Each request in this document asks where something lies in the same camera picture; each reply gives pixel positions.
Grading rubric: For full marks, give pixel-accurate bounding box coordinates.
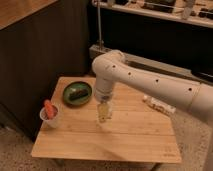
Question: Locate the white shelf with clutter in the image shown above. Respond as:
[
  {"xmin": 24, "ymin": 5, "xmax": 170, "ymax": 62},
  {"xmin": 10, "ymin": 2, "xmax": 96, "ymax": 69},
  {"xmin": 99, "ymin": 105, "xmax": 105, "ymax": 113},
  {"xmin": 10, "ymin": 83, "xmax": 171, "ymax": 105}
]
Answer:
[{"xmin": 91, "ymin": 0, "xmax": 213, "ymax": 29}]

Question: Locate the dark eraser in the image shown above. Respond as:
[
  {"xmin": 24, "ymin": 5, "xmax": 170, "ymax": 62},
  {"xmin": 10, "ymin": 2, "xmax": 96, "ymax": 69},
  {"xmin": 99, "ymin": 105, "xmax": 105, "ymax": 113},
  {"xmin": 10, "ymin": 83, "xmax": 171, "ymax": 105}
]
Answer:
[{"xmin": 69, "ymin": 89, "xmax": 88, "ymax": 100}]

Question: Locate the metal vertical pole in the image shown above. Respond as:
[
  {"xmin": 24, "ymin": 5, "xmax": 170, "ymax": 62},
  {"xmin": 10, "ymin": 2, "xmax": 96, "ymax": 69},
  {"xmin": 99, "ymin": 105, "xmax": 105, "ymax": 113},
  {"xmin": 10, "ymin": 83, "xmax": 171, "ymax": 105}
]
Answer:
[{"xmin": 97, "ymin": 0, "xmax": 103, "ymax": 50}]

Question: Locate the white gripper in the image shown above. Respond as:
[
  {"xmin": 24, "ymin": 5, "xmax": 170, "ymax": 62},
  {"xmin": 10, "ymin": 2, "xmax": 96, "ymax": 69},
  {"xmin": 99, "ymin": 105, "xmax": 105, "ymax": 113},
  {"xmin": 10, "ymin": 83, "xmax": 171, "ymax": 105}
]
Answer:
[{"xmin": 94, "ymin": 89, "xmax": 113, "ymax": 122}]

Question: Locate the white plastic bottle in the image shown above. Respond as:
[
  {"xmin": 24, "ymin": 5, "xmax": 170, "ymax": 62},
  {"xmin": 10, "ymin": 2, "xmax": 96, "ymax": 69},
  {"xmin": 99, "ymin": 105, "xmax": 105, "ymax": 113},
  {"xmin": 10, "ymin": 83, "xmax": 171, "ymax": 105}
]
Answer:
[{"xmin": 143, "ymin": 95, "xmax": 176, "ymax": 115}]

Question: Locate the orange carrot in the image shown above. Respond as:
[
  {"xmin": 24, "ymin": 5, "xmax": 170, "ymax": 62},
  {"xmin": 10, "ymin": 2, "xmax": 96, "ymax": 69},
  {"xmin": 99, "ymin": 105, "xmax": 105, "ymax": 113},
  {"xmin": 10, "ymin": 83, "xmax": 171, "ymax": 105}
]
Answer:
[{"xmin": 44, "ymin": 100, "xmax": 55, "ymax": 119}]

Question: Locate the white plastic cup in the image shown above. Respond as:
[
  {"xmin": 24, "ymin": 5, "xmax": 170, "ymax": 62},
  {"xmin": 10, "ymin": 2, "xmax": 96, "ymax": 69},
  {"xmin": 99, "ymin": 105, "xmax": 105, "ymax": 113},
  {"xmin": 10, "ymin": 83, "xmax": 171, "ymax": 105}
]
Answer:
[{"xmin": 39, "ymin": 105, "xmax": 60, "ymax": 128}]

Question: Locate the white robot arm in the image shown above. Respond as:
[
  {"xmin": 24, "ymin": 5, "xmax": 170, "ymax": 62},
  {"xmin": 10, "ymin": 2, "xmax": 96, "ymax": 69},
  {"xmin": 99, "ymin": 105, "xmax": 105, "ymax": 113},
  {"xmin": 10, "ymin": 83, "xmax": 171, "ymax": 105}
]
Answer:
[{"xmin": 92, "ymin": 50, "xmax": 213, "ymax": 125}]

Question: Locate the green bowl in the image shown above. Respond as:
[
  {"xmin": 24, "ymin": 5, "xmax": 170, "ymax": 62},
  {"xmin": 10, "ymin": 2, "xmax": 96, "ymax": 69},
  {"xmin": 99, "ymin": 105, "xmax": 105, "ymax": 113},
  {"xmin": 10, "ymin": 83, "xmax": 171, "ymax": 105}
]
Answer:
[{"xmin": 62, "ymin": 81, "xmax": 92, "ymax": 106}]

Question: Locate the wooden folding table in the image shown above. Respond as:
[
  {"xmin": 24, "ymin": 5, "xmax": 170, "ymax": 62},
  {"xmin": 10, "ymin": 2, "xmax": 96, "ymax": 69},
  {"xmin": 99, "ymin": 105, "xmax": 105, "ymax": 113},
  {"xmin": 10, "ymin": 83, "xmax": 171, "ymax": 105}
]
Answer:
[{"xmin": 31, "ymin": 77, "xmax": 181, "ymax": 163}]

